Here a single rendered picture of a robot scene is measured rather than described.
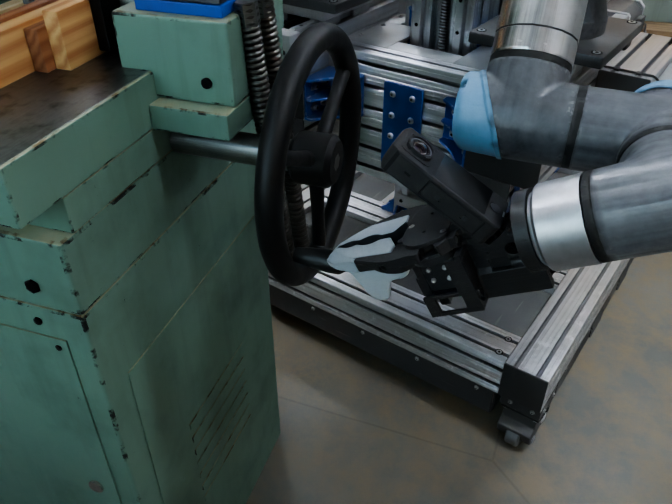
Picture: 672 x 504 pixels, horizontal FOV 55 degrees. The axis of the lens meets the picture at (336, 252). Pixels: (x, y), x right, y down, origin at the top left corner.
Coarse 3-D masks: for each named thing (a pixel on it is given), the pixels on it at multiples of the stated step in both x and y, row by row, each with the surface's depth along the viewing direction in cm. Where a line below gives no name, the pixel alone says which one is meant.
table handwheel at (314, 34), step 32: (320, 32) 63; (288, 64) 60; (352, 64) 75; (288, 96) 59; (352, 96) 79; (288, 128) 59; (320, 128) 73; (352, 128) 82; (256, 160) 59; (288, 160) 62; (320, 160) 69; (352, 160) 83; (256, 192) 60; (320, 192) 74; (256, 224) 62; (320, 224) 77; (288, 256) 65
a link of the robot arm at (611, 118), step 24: (600, 96) 55; (624, 96) 55; (648, 96) 55; (600, 120) 54; (624, 120) 54; (648, 120) 53; (576, 144) 55; (600, 144) 55; (624, 144) 53; (576, 168) 58
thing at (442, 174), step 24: (408, 144) 53; (432, 144) 56; (384, 168) 54; (408, 168) 53; (432, 168) 53; (456, 168) 55; (432, 192) 53; (456, 192) 53; (480, 192) 55; (456, 216) 54; (480, 216) 53; (504, 216) 55; (480, 240) 54
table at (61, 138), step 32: (96, 64) 71; (0, 96) 64; (32, 96) 64; (64, 96) 64; (96, 96) 64; (128, 96) 66; (0, 128) 58; (32, 128) 58; (64, 128) 58; (96, 128) 62; (128, 128) 67; (160, 128) 71; (192, 128) 69; (224, 128) 68; (0, 160) 53; (32, 160) 55; (64, 160) 59; (96, 160) 63; (0, 192) 53; (32, 192) 56; (64, 192) 59; (0, 224) 55
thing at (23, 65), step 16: (64, 0) 73; (32, 16) 68; (0, 32) 64; (16, 32) 66; (0, 48) 64; (16, 48) 66; (0, 64) 65; (16, 64) 66; (32, 64) 69; (0, 80) 65; (16, 80) 67
